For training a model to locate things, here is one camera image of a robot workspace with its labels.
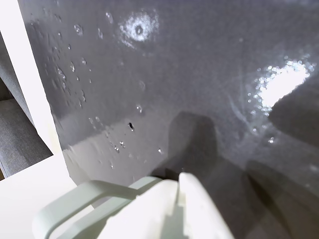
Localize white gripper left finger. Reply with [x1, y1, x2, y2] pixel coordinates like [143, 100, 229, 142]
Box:
[31, 175, 179, 239]

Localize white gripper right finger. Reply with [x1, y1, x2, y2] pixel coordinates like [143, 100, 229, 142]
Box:
[171, 172, 235, 239]

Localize grey fabric seat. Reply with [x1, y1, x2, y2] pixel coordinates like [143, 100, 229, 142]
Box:
[0, 32, 54, 179]

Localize glossy black table mat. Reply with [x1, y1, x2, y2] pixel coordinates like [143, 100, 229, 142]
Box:
[18, 0, 319, 239]

